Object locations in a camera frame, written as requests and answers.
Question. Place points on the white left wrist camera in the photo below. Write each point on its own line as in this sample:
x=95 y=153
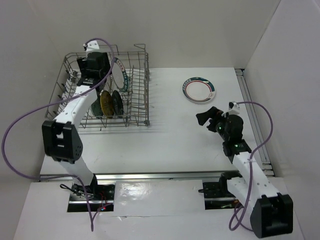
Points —
x=91 y=46

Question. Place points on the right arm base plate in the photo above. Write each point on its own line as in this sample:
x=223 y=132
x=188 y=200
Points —
x=217 y=197

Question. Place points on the silver aluminium front rail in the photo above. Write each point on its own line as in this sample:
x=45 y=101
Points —
x=112 y=177

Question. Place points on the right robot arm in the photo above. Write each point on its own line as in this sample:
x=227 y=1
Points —
x=270 y=211

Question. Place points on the grey wire dish rack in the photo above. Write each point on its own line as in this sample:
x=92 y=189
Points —
x=135 y=101

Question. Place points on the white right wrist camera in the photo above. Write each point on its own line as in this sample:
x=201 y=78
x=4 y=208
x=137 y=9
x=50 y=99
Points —
x=233 y=109

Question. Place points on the blue white patterned plate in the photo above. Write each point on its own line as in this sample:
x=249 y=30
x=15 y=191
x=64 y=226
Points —
x=96 y=109

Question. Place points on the silver aluminium side rail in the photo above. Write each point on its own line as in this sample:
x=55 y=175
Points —
x=265 y=163

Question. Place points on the black round plate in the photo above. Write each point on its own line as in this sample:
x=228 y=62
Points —
x=117 y=104

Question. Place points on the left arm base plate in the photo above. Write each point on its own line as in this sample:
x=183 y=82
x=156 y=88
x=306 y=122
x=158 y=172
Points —
x=104 y=198

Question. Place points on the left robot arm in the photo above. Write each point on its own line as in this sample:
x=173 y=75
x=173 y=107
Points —
x=61 y=139

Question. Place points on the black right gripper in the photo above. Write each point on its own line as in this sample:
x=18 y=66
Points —
x=213 y=112

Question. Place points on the white plate teal red rim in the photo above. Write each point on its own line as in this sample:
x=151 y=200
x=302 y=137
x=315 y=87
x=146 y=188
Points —
x=198 y=90

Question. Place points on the yellow patterned plate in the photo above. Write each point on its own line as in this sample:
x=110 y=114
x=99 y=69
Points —
x=106 y=104

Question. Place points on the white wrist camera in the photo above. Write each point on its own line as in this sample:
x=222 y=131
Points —
x=91 y=46
x=233 y=109

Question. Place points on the white plate teal lettered rim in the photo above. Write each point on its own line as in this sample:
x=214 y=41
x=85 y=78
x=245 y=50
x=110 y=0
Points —
x=119 y=75

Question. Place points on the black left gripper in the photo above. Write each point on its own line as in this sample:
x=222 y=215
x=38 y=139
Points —
x=82 y=64

